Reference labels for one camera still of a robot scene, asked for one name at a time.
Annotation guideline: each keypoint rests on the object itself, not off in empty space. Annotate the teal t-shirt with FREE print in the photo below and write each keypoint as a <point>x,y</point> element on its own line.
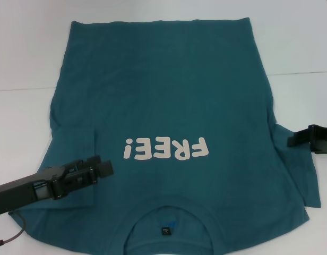
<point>153,93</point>

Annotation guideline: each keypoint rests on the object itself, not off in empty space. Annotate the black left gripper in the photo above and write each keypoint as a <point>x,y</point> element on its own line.
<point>17,191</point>

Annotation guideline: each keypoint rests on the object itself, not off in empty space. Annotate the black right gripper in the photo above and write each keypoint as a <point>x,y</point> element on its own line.
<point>324,140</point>

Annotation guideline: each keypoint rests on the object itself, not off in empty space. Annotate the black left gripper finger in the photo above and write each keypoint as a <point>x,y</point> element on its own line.
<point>106,168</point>

